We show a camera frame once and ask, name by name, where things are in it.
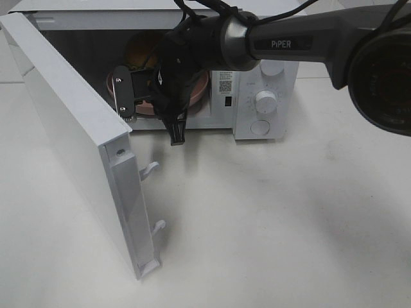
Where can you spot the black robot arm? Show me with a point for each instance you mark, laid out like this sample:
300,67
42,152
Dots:
365,49

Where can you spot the white timer knob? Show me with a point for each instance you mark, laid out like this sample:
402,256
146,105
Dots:
265,102

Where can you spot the burger with lettuce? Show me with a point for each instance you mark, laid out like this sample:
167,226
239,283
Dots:
139,52

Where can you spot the white microwave door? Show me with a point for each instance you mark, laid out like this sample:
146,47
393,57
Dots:
90,139

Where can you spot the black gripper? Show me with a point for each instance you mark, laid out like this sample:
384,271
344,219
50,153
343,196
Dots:
168,86

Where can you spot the upper white power knob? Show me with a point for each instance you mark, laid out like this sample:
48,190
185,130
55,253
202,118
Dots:
271,68

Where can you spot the pink plate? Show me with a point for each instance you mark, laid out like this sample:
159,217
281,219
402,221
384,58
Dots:
146,109

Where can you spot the round white door button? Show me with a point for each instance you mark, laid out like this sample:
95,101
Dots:
260,127

